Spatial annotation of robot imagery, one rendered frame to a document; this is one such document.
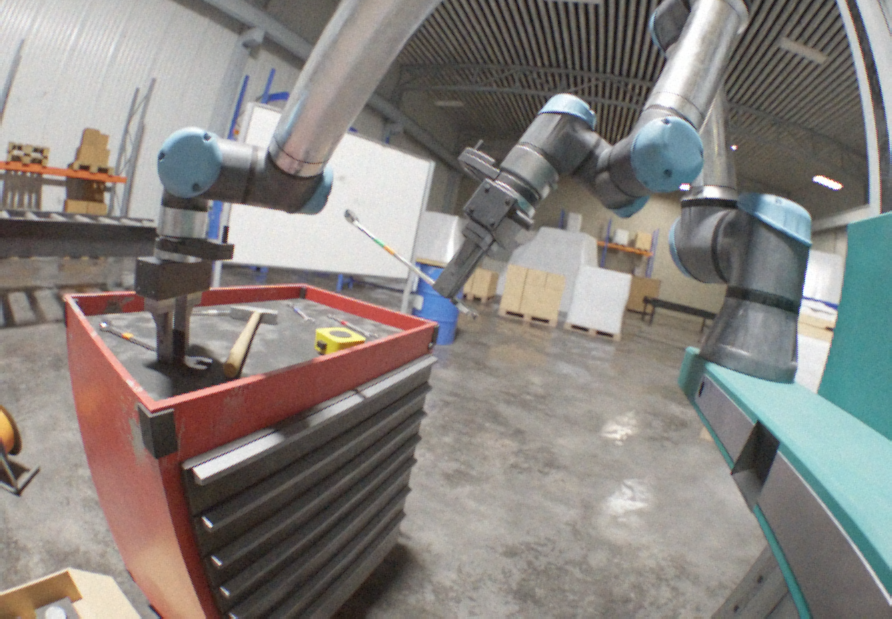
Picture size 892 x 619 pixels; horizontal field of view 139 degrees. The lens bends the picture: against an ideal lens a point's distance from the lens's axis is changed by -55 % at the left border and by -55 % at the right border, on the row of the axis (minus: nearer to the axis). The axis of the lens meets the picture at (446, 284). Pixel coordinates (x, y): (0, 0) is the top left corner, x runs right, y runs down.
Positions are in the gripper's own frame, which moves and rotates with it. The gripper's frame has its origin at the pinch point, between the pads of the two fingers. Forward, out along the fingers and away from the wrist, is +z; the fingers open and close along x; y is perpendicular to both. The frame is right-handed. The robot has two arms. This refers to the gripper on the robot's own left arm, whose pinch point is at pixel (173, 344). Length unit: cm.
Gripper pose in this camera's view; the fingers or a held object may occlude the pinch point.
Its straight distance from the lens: 61.1
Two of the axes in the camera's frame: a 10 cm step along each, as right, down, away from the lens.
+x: 0.1, 1.0, -9.9
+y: -9.8, -1.9, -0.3
